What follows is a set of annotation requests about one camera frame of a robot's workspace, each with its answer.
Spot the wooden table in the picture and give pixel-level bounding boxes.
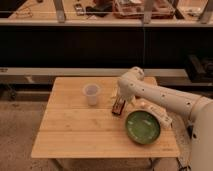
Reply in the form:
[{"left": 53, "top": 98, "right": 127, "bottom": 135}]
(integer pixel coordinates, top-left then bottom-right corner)
[{"left": 31, "top": 77, "right": 180, "bottom": 159}]

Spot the black box at right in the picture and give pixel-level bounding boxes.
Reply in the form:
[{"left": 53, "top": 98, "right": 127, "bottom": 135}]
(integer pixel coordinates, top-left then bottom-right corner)
[{"left": 185, "top": 55, "right": 213, "bottom": 83}]

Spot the brown tray on shelf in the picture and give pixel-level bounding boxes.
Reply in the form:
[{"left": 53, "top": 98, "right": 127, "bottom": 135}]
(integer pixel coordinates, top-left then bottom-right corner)
[{"left": 112, "top": 0, "right": 175, "bottom": 19}]

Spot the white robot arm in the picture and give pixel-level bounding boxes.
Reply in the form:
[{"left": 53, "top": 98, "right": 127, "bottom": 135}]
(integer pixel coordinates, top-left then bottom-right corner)
[{"left": 117, "top": 67, "right": 213, "bottom": 171}]

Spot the white power strip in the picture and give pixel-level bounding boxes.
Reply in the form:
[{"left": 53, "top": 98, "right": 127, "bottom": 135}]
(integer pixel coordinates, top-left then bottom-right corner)
[{"left": 135, "top": 98, "right": 173, "bottom": 129}]

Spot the translucent plastic cup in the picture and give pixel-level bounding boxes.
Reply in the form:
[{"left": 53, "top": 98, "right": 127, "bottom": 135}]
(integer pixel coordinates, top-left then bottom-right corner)
[{"left": 83, "top": 83, "right": 100, "bottom": 106}]

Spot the brown chocolate bar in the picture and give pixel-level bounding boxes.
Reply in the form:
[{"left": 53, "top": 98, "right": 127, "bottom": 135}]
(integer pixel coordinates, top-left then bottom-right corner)
[{"left": 112, "top": 98, "right": 125, "bottom": 115}]

